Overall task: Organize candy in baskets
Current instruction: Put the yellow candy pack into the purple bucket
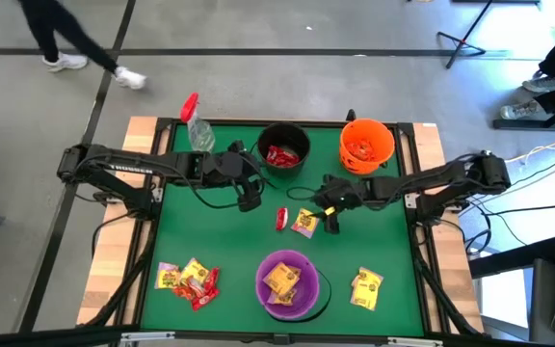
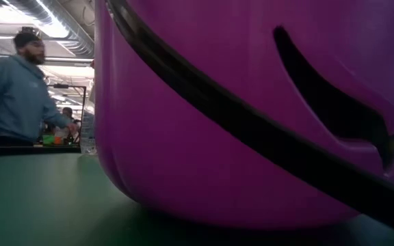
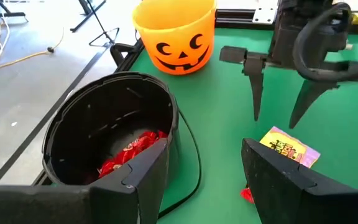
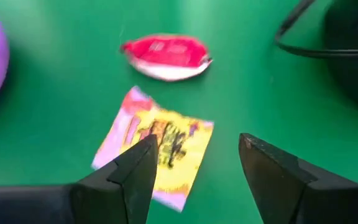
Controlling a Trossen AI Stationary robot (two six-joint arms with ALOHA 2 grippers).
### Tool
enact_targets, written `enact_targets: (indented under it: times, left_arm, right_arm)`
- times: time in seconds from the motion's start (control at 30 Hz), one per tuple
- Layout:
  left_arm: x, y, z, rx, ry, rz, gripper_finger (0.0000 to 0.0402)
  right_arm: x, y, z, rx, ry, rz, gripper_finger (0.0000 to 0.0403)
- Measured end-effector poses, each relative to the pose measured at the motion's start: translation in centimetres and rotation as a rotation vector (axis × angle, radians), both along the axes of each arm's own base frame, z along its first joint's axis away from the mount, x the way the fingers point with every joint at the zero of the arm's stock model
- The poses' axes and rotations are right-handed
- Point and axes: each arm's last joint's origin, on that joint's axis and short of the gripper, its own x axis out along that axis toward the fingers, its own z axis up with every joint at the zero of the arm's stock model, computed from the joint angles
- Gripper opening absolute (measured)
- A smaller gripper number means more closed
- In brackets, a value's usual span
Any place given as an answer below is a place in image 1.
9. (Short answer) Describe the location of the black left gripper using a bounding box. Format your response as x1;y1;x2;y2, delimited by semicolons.
209;139;265;194

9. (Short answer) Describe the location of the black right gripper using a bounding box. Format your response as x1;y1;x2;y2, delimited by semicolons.
308;173;371;214

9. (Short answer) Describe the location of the red KitKat bar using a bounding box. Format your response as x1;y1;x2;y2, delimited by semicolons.
277;147;302;170
265;145;286;166
275;206;290;232
202;266;222;293
190;287;222;312

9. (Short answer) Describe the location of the yellow purple Sour Patch pack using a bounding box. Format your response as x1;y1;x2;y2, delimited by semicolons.
153;261;183;291
290;207;320;240

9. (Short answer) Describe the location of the orange Reese's candy pack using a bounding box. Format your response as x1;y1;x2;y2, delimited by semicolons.
357;144;380;164
346;139;370;158
172;281;199;302

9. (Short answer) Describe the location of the yellow candy pack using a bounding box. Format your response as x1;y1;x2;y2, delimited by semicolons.
179;256;210;286
262;261;304;297
349;266;385;312
271;287;299;307

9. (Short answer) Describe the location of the black pumpkin bucket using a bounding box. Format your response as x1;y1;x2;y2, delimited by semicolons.
250;121;313;190

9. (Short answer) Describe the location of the clear spray bottle red trigger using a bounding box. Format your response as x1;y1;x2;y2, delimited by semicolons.
179;92;217;153

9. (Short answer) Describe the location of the green table mat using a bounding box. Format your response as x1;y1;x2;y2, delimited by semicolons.
141;123;426;337

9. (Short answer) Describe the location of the orange pumpkin bucket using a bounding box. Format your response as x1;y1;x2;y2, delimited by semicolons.
338;118;397;176

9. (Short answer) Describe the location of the purple pumpkin bucket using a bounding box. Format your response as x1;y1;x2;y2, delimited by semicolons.
254;249;333;324

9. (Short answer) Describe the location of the black side desk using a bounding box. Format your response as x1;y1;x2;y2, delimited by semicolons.
469;238;555;280

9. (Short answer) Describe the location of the black desk leg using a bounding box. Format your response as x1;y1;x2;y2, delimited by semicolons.
492;103;555;132

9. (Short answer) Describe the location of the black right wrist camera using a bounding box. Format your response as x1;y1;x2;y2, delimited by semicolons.
323;212;342;236

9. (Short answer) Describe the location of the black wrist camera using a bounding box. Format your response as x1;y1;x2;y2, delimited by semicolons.
237;189;263;214
323;212;342;236

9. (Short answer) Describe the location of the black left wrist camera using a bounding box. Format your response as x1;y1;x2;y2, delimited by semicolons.
237;189;263;214

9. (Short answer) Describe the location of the black aluminium rig frame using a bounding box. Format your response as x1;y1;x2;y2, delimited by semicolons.
0;117;555;347

